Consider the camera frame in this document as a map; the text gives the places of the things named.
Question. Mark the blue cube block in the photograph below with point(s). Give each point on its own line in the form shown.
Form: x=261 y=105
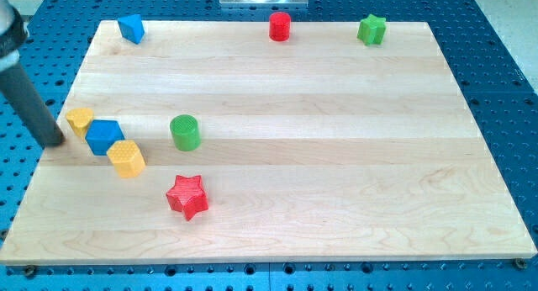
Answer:
x=132 y=28

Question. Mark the green star block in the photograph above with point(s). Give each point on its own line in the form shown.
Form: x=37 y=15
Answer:
x=371 y=30

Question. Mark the board corner screw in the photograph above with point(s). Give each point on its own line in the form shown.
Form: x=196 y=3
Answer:
x=520 y=264
x=29 y=271

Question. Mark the robot arm end clamp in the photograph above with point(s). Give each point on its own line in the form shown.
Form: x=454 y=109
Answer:
x=13 y=34

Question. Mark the blue hexagon block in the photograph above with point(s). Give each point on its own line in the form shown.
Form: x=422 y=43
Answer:
x=102 y=134

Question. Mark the red cylinder block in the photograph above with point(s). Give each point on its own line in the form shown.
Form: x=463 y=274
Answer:
x=279 y=26

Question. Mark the yellow heart block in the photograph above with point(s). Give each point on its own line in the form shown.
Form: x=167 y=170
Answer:
x=80 y=119

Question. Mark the green cylinder block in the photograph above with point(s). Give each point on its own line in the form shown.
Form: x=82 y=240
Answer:
x=185 y=132

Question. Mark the right board corner screw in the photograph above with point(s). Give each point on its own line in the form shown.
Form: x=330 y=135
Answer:
x=520 y=264

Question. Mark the left board corner screw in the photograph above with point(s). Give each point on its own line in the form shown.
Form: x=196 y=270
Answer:
x=29 y=271

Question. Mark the yellow hexagon block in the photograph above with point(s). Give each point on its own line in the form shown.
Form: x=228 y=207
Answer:
x=126 y=157

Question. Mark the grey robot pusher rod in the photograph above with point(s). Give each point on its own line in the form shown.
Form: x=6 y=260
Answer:
x=20 y=92

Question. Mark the red star block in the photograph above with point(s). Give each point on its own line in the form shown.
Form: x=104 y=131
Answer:
x=187 y=196

